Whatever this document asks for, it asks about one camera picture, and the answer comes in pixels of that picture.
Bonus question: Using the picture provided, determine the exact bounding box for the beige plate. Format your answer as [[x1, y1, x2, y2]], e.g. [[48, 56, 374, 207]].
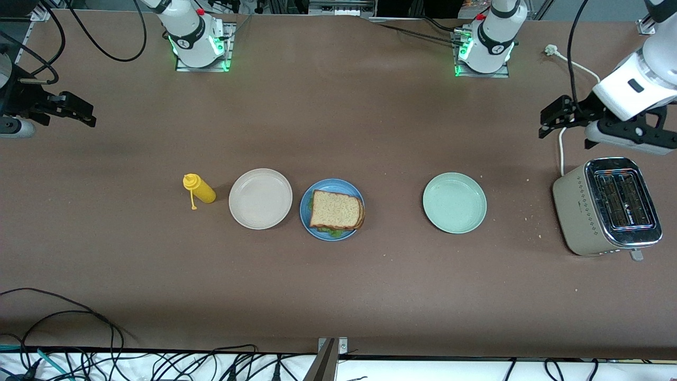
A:
[[228, 168, 293, 230]]

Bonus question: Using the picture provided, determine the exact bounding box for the brown bread slice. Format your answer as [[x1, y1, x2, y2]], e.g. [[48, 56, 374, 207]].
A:
[[349, 198, 366, 231], [309, 190, 363, 230]]

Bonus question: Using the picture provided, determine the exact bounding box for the green lettuce leaf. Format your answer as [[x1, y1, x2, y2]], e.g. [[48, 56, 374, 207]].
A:
[[309, 197, 356, 238]]

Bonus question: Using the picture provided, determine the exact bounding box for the yellow squeeze bottle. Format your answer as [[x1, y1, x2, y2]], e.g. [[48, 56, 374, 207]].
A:
[[182, 174, 217, 211]]

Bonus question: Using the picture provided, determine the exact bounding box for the beige chrome toaster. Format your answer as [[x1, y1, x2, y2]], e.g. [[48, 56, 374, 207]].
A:
[[552, 157, 663, 262]]

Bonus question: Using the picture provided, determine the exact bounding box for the blue plate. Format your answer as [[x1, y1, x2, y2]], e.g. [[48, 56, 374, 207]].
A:
[[300, 178, 365, 242]]

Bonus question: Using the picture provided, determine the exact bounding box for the teal cable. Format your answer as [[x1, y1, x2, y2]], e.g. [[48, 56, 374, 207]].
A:
[[0, 345, 72, 381]]

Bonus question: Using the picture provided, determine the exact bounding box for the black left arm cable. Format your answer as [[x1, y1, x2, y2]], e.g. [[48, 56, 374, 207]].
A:
[[567, 0, 590, 114]]

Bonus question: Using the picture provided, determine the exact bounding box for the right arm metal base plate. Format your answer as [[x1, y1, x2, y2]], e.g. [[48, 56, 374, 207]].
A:
[[176, 22, 236, 72]]

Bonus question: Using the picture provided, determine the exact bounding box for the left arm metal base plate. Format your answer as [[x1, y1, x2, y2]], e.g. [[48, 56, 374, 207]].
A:
[[454, 26, 510, 78]]

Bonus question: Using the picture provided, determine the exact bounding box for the long looped black cable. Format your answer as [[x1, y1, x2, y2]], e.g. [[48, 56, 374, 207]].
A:
[[0, 288, 125, 366]]

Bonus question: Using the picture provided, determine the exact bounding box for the mint green plate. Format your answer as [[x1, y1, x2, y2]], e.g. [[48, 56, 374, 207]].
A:
[[423, 173, 487, 234]]

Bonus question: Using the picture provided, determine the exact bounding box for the grey metal box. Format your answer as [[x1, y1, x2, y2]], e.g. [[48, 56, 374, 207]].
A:
[[308, 0, 377, 16]]

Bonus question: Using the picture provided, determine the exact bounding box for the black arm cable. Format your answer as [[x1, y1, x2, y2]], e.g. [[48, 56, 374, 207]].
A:
[[567, 0, 590, 114], [0, 0, 148, 85]]

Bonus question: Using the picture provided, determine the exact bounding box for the black base cable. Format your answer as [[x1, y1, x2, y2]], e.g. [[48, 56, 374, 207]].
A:
[[377, 15, 466, 46]]

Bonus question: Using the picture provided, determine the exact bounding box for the white toaster power cord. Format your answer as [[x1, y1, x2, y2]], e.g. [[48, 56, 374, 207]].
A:
[[545, 44, 601, 177]]

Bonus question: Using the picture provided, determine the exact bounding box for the grey aluminium bracket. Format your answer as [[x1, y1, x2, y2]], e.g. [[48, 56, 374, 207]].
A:
[[304, 338, 349, 381]]

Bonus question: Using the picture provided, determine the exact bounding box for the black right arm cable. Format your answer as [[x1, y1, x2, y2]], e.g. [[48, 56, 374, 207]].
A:
[[0, 0, 148, 85]]

